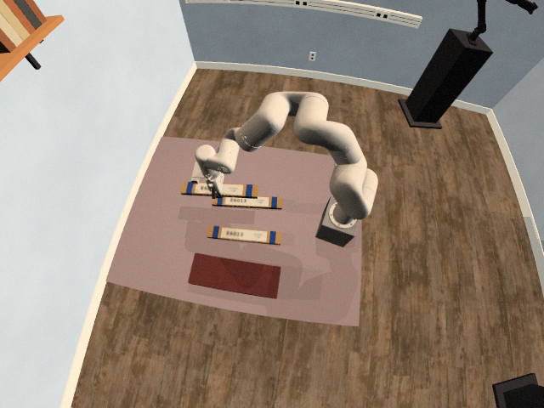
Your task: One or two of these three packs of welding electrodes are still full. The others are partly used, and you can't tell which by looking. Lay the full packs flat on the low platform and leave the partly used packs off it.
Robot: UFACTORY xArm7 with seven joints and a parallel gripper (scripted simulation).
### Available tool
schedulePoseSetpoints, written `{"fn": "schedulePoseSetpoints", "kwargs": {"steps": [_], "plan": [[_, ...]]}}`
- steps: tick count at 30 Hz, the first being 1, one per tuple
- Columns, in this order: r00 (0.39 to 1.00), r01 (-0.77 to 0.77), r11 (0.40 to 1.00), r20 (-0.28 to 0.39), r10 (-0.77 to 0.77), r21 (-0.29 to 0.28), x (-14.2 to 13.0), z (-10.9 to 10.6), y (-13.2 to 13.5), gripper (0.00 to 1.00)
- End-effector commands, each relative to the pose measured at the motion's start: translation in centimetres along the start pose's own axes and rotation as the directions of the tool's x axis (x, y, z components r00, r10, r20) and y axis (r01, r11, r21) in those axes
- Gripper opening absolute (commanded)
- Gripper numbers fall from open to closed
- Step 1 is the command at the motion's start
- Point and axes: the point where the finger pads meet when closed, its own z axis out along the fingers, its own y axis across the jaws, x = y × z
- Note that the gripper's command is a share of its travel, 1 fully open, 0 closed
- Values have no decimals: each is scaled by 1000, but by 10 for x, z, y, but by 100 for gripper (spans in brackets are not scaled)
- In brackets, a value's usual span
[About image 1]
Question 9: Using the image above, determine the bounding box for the cream label strip with blue and orange bands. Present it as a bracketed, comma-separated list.
[207, 225, 281, 245]
[212, 196, 282, 210]
[180, 182, 258, 199]

